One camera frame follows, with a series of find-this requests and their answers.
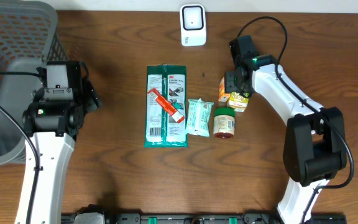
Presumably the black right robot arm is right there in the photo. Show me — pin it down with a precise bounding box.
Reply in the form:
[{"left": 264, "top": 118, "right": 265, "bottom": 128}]
[{"left": 225, "top": 54, "right": 347, "bottom": 223}]

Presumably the mint green wipes pack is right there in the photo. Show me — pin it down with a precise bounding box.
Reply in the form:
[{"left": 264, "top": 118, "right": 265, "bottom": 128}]
[{"left": 185, "top": 98, "right": 214, "bottom": 137}]

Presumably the dark grey plastic mesh basket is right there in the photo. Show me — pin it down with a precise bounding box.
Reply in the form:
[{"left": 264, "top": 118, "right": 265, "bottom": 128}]
[{"left": 0, "top": 1, "right": 68, "bottom": 165}]

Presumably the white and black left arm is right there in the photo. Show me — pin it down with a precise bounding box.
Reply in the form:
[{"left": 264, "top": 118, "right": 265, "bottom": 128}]
[{"left": 15, "top": 78, "right": 101, "bottom": 223}]

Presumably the white jar green lid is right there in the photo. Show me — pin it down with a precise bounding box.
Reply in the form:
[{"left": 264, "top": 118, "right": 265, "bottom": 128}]
[{"left": 213, "top": 108, "right": 235, "bottom": 139}]

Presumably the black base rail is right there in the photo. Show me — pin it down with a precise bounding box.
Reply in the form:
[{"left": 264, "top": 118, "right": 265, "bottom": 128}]
[{"left": 60, "top": 212, "right": 347, "bottom": 224}]

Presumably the green 3M package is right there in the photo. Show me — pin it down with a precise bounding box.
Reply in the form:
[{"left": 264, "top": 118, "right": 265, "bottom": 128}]
[{"left": 144, "top": 64, "right": 188, "bottom": 147}]

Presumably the white barcode scanner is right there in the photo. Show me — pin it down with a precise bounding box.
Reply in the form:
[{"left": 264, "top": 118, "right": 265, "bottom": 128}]
[{"left": 180, "top": 4, "right": 207, "bottom": 47}]

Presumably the red sachet packet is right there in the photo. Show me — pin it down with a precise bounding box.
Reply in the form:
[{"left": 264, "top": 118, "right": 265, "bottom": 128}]
[{"left": 147, "top": 88, "right": 185, "bottom": 123}]

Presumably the small orange box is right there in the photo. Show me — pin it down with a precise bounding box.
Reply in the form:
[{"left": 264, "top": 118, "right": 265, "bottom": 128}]
[{"left": 218, "top": 77, "right": 230, "bottom": 103}]

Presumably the green yellow juice carton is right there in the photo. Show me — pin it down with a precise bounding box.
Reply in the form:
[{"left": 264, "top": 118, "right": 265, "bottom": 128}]
[{"left": 227, "top": 92, "right": 249, "bottom": 113}]

